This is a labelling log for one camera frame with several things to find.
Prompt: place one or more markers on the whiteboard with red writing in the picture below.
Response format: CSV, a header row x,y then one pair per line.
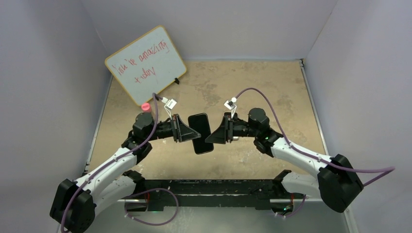
x,y
147,65

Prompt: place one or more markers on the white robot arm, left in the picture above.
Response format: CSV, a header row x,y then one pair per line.
x,y
77,203

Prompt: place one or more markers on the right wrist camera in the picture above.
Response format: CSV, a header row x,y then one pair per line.
x,y
231,105

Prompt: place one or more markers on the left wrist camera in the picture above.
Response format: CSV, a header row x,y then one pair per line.
x,y
169,104

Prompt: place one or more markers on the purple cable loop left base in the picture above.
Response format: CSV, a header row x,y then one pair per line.
x,y
153,207

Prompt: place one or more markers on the pink capped bottle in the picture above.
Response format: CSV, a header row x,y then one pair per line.
x,y
146,107

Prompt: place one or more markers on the black phone case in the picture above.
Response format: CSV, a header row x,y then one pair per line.
x,y
202,149

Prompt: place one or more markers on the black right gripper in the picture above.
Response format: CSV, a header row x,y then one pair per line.
x,y
220,136

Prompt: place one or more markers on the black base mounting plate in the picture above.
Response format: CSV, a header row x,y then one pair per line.
x,y
263,194

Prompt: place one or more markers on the black smartphone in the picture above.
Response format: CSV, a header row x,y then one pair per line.
x,y
200,123

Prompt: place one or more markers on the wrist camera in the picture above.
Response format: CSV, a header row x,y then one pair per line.
x,y
169,104
231,105

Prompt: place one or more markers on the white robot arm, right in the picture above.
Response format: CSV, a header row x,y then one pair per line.
x,y
332,179

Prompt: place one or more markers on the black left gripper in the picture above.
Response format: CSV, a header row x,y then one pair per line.
x,y
180,131

